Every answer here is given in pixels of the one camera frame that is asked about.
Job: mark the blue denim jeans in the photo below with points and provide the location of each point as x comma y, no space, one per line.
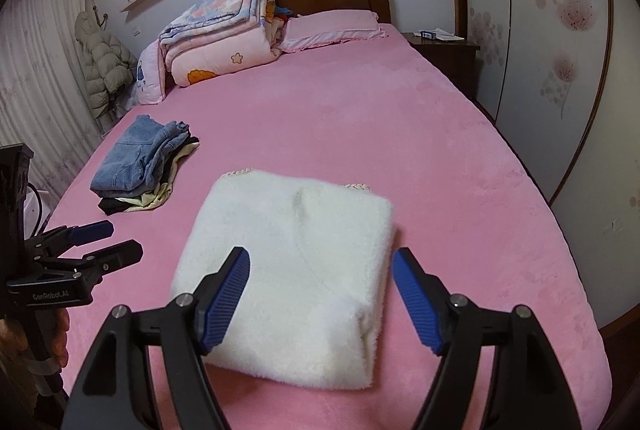
130,154

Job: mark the pale yellow garment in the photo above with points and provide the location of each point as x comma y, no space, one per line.
150,201

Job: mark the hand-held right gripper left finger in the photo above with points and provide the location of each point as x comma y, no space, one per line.
227,300

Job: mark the white paper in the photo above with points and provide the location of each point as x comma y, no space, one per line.
447,35

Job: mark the dark wooden nightstand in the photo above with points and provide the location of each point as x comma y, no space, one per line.
455,59

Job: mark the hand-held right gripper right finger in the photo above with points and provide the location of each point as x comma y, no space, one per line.
415,305

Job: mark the white fuzzy sweater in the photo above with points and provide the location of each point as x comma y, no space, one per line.
290,250

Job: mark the floral print wardrobe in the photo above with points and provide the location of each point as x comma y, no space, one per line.
550,34

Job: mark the cartoon print pillow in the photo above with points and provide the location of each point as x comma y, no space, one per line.
150,79

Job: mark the coat rack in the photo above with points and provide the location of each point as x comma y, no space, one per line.
100,17

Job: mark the black garment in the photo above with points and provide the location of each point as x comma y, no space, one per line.
112,206

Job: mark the pale curtain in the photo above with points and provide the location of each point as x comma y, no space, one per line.
40,84

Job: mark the pink bed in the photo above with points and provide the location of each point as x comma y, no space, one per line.
375,109

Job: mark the person's left hand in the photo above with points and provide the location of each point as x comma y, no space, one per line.
62,335

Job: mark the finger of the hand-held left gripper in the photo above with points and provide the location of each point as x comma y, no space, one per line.
117,255
92,231

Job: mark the green puffer jacket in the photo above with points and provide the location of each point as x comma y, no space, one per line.
105,64

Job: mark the folded floral quilt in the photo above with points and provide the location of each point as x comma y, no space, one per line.
215,44

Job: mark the pink pillow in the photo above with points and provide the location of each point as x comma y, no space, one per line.
330,27

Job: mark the small blue box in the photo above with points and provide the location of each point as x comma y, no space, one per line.
427,34

